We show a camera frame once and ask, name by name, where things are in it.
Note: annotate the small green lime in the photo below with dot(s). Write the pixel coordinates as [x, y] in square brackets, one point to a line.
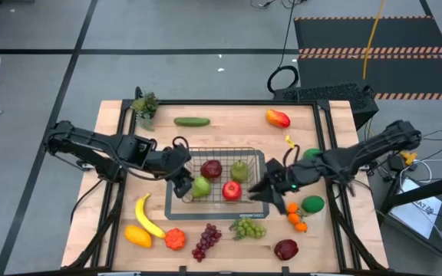
[311, 153]

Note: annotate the black diagonal beam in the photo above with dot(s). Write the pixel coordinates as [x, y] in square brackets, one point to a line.
[424, 191]

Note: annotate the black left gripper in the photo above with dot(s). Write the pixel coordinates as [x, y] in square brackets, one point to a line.
[173, 163]

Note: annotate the yellow mango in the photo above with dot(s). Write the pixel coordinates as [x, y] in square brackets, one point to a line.
[138, 236]

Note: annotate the bright green pear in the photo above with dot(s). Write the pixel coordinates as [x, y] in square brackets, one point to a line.
[202, 187]

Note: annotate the bright red apple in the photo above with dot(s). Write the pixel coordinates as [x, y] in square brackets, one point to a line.
[231, 191]

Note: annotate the white frame bracket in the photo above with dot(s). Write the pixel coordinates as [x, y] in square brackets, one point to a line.
[119, 274]

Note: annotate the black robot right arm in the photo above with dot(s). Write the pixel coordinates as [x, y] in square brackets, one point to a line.
[374, 147]

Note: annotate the black perforated computer case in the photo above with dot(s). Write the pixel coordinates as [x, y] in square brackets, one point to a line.
[328, 96]

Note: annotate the green grape bunch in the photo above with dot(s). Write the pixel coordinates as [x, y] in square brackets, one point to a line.
[248, 229]

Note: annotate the yellow plug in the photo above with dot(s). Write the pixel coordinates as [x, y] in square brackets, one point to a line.
[409, 157]

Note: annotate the olive green pear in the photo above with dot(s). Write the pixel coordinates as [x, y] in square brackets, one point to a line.
[239, 171]

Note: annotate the red-orange lobed fruit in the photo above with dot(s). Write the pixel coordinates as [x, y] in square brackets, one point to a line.
[175, 239]

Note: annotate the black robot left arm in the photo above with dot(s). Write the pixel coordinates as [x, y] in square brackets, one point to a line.
[86, 143]

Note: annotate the yellow banana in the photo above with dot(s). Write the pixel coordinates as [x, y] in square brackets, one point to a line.
[143, 218]

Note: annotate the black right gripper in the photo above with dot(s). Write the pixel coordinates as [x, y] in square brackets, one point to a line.
[290, 176]

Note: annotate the red grape bunch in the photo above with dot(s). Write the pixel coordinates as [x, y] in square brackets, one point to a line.
[206, 239]

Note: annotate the succulent plant black pot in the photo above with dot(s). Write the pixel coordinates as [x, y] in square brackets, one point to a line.
[146, 106]

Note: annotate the large green lime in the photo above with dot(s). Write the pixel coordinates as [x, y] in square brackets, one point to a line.
[313, 204]

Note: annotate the white paper sheet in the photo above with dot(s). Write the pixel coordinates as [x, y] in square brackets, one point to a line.
[413, 207]

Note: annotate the black floor mat orange stripes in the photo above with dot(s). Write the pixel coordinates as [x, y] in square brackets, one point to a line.
[397, 73]

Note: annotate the green cucumber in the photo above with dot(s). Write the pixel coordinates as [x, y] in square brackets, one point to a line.
[192, 122]

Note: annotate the orange tangerine cluster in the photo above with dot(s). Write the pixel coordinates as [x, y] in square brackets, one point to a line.
[293, 218]

